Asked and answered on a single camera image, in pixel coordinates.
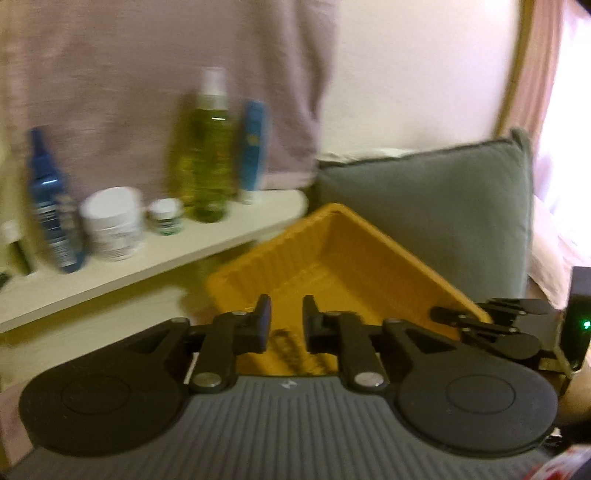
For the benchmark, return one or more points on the green spray bottle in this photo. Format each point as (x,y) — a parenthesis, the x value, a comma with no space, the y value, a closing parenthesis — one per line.
(205,152)

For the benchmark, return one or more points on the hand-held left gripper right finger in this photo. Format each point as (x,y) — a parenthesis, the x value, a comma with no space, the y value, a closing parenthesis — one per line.
(310,325)

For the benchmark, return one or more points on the pink towel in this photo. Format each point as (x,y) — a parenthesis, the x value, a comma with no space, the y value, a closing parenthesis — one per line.
(152,83)

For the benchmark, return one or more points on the grey cushion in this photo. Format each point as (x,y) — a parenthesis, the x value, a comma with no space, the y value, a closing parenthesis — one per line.
(443,212)

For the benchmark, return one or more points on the pink curtain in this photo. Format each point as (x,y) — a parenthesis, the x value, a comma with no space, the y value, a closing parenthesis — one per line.
(535,60)

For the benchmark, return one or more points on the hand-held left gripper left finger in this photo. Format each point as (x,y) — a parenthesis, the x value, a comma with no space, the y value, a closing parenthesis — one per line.
(262,325)

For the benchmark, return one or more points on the white shelf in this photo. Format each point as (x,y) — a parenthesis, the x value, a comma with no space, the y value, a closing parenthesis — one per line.
(194,249)

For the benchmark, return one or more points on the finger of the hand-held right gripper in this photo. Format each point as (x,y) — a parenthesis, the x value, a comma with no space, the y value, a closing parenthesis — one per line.
(489,334)
(517,307)

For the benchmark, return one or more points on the blue white tube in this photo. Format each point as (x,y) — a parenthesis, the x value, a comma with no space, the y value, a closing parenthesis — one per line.
(251,152)

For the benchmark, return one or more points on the small green white jar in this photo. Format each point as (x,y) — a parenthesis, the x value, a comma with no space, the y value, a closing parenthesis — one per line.
(165,217)

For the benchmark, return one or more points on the blue spray bottle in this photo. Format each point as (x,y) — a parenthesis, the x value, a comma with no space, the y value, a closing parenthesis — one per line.
(51,203)

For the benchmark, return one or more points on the red white packet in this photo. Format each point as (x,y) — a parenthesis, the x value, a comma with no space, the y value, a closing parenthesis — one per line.
(561,466)

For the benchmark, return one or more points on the yellow plastic tray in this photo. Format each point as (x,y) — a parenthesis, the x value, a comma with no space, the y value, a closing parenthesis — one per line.
(341,267)

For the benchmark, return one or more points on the small dark white bottle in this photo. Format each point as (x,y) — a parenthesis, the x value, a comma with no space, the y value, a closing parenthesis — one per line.
(14,251)

